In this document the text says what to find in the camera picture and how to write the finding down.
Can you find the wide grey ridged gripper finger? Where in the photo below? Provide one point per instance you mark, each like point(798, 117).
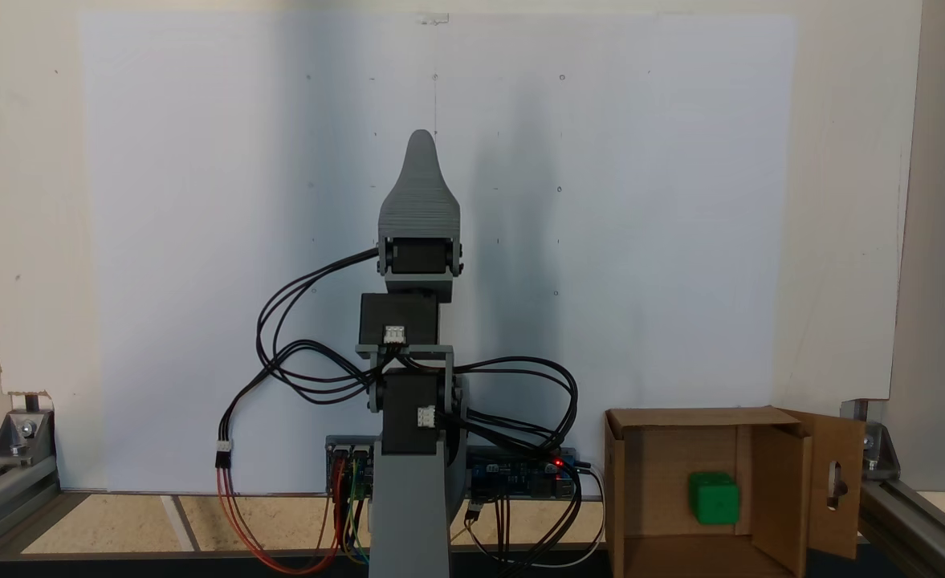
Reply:
point(420, 201)

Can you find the green dice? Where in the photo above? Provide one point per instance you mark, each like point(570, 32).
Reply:
point(713, 499)

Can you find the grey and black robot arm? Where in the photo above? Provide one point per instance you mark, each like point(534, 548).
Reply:
point(412, 498)

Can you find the clear tape strip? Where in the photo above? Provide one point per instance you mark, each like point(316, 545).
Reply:
point(433, 18)

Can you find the large white paper sheet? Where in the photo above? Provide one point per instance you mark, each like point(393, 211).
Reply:
point(199, 241)

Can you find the blue circuit board red LED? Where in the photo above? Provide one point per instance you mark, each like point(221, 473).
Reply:
point(512, 478)

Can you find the open cardboard box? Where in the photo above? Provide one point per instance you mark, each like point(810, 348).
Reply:
point(657, 482)

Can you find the metal corner bracket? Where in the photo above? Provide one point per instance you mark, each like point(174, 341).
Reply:
point(877, 453)
point(22, 437)

